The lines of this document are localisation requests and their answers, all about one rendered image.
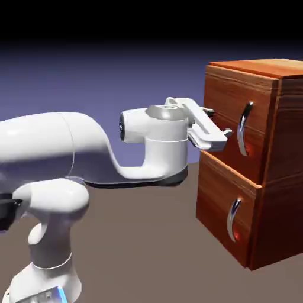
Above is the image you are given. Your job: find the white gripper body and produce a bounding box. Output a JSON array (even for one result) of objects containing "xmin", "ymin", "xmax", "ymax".
[{"xmin": 175, "ymin": 97, "xmax": 228, "ymax": 153}]

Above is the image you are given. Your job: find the wooden cabinet door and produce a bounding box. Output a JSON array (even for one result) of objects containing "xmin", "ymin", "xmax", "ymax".
[
  {"xmin": 195, "ymin": 150, "xmax": 263, "ymax": 269},
  {"xmin": 201, "ymin": 65, "xmax": 281, "ymax": 185}
]

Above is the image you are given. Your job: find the brown wooden cabinet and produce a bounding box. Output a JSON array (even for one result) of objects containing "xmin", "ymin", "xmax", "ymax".
[{"xmin": 195, "ymin": 58, "xmax": 303, "ymax": 271}]

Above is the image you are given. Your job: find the curved silver handle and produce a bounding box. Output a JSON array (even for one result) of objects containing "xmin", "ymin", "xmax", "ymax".
[
  {"xmin": 237, "ymin": 101, "xmax": 254, "ymax": 157},
  {"xmin": 227, "ymin": 198, "xmax": 243, "ymax": 243}
]

